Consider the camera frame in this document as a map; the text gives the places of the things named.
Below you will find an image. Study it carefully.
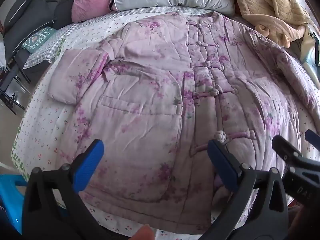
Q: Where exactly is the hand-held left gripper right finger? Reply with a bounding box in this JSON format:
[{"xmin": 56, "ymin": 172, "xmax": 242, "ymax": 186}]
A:
[{"xmin": 200, "ymin": 139, "xmax": 289, "ymax": 240}]

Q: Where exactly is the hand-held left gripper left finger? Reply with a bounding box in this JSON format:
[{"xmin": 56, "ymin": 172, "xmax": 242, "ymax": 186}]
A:
[{"xmin": 22, "ymin": 139, "xmax": 113, "ymax": 240}]

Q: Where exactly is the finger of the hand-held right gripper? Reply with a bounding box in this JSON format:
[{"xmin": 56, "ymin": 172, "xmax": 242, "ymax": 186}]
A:
[
  {"xmin": 272, "ymin": 135, "xmax": 304, "ymax": 165},
  {"xmin": 304, "ymin": 129, "xmax": 320, "ymax": 153}
]

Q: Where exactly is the pink floral padded jacket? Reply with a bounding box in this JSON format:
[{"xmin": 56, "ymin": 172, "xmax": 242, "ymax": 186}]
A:
[{"xmin": 47, "ymin": 11, "xmax": 320, "ymax": 233}]

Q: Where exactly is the person's left hand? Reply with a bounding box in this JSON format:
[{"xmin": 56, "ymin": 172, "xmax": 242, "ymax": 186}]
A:
[{"xmin": 131, "ymin": 226, "xmax": 155, "ymax": 240}]

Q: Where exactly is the cherry print bed quilt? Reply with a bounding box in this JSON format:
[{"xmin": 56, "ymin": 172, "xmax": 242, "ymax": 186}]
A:
[{"xmin": 11, "ymin": 17, "xmax": 320, "ymax": 240}]

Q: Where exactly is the blue plastic stool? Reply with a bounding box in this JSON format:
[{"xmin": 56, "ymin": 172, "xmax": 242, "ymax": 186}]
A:
[{"xmin": 0, "ymin": 174, "xmax": 70, "ymax": 234}]

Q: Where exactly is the white green bag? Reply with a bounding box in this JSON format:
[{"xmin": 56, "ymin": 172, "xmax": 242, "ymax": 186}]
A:
[{"xmin": 300, "ymin": 24, "xmax": 320, "ymax": 67}]

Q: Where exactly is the black chair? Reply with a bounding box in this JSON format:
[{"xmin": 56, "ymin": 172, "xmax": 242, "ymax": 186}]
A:
[{"xmin": 0, "ymin": 50, "xmax": 32, "ymax": 115}]

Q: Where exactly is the beige fleece robe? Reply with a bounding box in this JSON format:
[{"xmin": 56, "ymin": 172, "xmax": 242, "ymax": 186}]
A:
[{"xmin": 231, "ymin": 0, "xmax": 313, "ymax": 48}]

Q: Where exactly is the teal patterned cushion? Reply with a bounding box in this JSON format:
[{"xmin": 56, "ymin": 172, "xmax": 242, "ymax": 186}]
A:
[{"xmin": 21, "ymin": 27, "xmax": 58, "ymax": 53}]

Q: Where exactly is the dark grey cushion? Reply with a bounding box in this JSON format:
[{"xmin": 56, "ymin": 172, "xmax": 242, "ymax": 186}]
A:
[{"xmin": 4, "ymin": 0, "xmax": 78, "ymax": 53}]

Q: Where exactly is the pink pillow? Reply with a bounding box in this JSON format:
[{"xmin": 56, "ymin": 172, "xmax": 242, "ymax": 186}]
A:
[{"xmin": 71, "ymin": 0, "xmax": 119, "ymax": 23}]

